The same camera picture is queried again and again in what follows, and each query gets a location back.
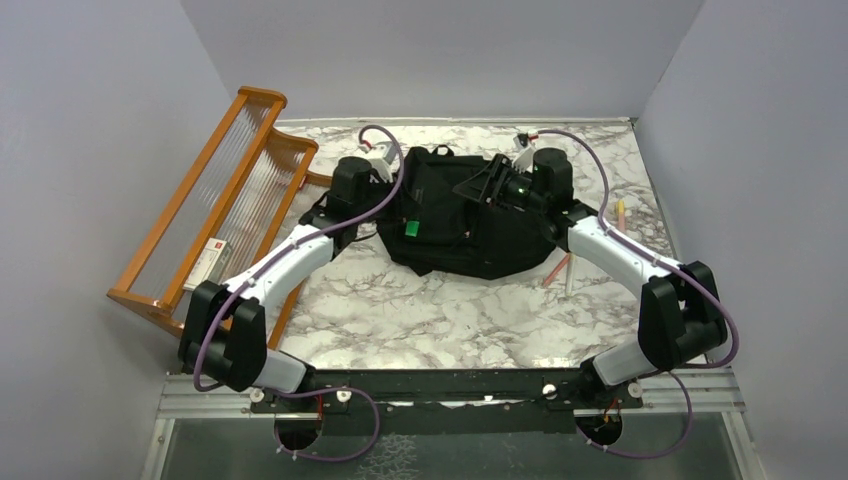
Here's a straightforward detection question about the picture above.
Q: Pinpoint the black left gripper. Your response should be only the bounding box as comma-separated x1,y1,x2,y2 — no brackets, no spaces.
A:
353,171,422,225

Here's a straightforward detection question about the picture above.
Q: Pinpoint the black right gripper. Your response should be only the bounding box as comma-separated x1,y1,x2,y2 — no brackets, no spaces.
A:
454,153,548,215

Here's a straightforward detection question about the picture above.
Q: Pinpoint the green black marker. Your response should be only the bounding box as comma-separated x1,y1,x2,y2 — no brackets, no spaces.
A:
404,220,420,238

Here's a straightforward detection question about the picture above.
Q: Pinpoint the black student backpack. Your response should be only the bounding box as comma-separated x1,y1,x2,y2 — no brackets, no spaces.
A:
376,147,555,280

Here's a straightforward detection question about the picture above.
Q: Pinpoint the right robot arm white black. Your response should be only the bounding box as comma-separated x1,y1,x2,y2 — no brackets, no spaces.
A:
454,148,737,407

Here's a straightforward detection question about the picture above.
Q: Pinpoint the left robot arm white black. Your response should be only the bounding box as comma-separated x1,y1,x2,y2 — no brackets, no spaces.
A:
178,157,402,411

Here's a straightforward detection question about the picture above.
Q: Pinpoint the orange pencil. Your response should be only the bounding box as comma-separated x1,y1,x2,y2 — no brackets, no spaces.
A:
542,253,570,287

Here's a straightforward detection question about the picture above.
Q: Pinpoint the orange wooden rack shelf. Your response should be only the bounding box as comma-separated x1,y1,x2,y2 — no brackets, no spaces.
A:
107,86,330,337

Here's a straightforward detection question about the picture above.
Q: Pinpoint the white pencil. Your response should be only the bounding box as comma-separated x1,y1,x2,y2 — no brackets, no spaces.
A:
565,255,577,297

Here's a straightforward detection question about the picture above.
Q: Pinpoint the yellow highlighter pen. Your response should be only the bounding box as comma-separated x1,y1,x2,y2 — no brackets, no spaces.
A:
616,199,627,233

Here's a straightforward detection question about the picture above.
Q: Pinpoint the white red small box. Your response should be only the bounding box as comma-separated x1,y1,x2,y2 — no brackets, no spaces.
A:
183,238,232,291

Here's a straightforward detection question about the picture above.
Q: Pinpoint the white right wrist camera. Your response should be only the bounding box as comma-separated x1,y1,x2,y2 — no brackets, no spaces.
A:
512,143,536,172

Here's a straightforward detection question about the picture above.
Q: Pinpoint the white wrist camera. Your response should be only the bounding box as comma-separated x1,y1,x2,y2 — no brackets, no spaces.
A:
512,143,536,172
364,141,397,178

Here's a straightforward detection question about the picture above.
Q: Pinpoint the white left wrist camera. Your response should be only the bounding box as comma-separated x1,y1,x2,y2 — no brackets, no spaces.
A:
364,141,397,178

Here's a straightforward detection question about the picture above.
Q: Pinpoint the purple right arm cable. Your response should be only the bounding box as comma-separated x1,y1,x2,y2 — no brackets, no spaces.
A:
516,128,741,461

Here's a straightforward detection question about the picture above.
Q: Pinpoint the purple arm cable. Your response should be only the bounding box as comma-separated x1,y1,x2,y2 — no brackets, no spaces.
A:
192,124,407,465
516,128,741,461

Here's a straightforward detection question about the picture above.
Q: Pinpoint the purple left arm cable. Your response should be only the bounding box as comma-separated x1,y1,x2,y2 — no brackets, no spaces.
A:
192,124,407,465

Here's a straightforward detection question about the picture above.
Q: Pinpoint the black metal base rail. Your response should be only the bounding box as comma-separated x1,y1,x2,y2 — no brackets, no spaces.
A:
250,368,643,436

